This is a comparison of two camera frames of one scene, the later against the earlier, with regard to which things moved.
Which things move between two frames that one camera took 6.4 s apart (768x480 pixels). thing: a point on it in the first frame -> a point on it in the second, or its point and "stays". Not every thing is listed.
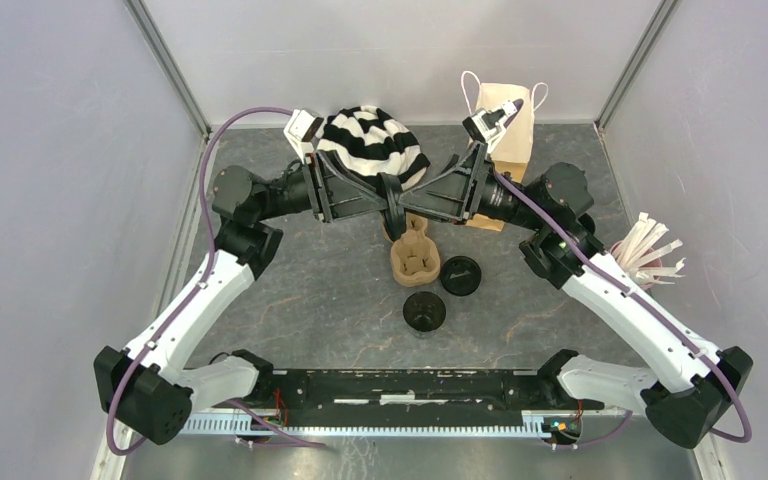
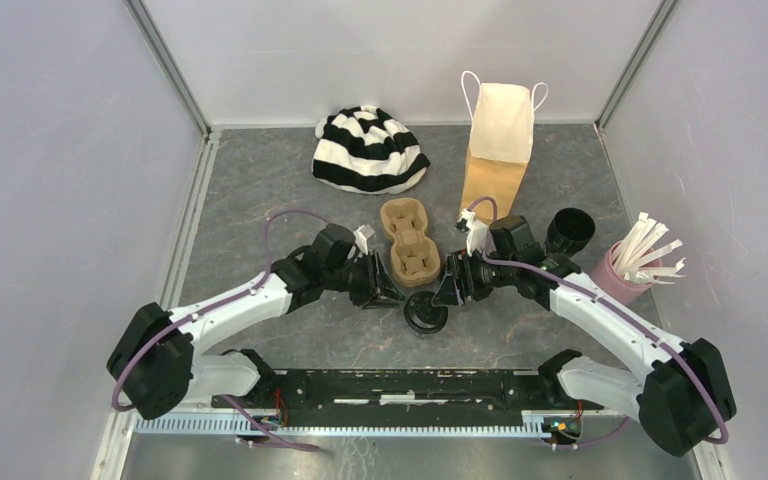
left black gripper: x=335 y=192 -> x=377 y=280
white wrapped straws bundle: x=633 y=253 stays
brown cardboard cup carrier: x=415 y=259 stays
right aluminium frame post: x=636 y=63 stays
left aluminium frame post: x=160 y=45 stays
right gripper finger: x=448 y=178 -> x=447 y=294
